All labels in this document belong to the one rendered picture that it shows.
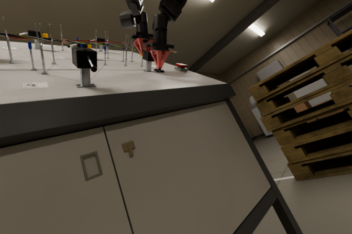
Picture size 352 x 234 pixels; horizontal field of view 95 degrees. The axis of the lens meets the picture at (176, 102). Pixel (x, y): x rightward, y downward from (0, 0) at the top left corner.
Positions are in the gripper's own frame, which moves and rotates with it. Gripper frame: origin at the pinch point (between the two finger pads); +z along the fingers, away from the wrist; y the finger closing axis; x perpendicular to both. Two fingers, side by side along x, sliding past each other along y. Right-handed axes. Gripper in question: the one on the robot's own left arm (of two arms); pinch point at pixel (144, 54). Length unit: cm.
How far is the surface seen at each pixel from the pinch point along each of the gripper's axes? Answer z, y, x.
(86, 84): 16.9, 29.2, 21.8
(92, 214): 44, 32, 36
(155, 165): 40, 16, 33
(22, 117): 24, 41, 31
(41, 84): 16.2, 39.1, 18.8
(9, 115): 23, 43, 31
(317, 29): -143, -602, -65
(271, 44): -137, -580, -185
